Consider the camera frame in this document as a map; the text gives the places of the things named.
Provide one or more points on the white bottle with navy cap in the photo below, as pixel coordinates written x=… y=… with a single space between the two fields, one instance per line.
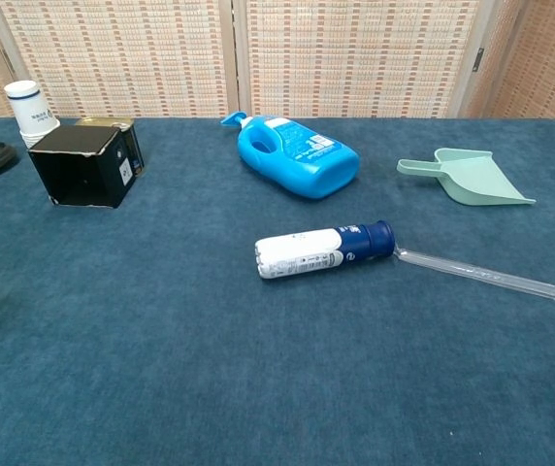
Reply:
x=302 y=252

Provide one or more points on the black open cardboard box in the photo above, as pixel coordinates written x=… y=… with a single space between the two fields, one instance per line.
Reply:
x=83 y=170

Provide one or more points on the blue felt table cloth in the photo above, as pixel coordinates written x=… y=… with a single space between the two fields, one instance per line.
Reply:
x=209 y=364

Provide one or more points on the stacked white paper cups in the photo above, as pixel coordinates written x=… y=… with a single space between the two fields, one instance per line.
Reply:
x=30 y=111

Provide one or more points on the blue detergent pump bottle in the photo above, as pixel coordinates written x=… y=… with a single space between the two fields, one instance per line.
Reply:
x=297 y=165

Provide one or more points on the mint green plastic dustpan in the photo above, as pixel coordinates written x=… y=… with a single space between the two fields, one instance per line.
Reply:
x=471 y=179

